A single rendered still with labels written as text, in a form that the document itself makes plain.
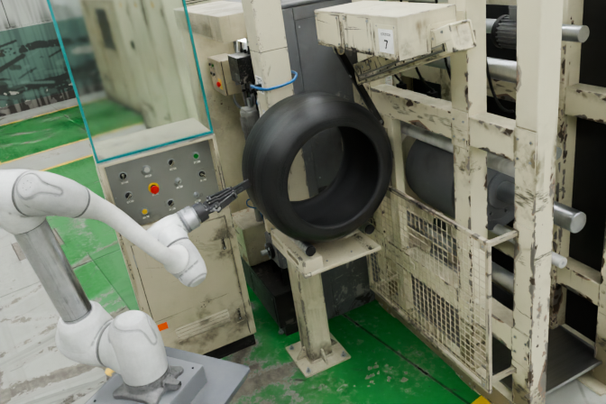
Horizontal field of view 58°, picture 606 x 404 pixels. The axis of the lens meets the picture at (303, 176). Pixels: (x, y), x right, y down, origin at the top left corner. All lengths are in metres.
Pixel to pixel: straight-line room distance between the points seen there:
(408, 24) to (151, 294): 1.80
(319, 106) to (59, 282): 1.07
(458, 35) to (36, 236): 1.46
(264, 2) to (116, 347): 1.40
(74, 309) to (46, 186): 0.51
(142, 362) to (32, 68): 9.45
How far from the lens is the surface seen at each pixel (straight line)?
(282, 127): 2.03
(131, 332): 1.90
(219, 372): 2.15
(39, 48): 11.08
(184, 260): 1.95
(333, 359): 3.06
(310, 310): 2.87
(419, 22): 1.93
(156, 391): 2.01
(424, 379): 2.94
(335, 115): 2.07
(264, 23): 2.32
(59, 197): 1.64
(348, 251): 2.39
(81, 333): 2.00
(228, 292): 3.01
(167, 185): 2.73
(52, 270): 1.89
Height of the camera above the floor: 2.04
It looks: 23 degrees down
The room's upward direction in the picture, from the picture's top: 9 degrees counter-clockwise
